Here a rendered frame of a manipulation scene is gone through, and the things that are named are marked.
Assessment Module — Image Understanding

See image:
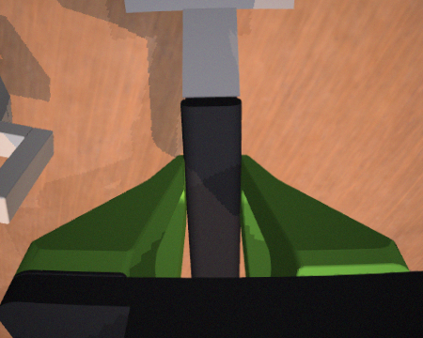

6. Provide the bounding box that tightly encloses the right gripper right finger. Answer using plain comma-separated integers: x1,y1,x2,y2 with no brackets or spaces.
240,155,410,277

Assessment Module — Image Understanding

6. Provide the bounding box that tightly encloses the grey metal turner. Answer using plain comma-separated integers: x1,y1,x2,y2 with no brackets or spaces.
124,0,294,277

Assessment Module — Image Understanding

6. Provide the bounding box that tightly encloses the grey mug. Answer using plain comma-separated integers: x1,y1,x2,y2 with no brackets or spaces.
0,76,54,223

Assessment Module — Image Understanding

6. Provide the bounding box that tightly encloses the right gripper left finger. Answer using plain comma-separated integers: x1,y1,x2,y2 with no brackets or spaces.
14,155,187,278

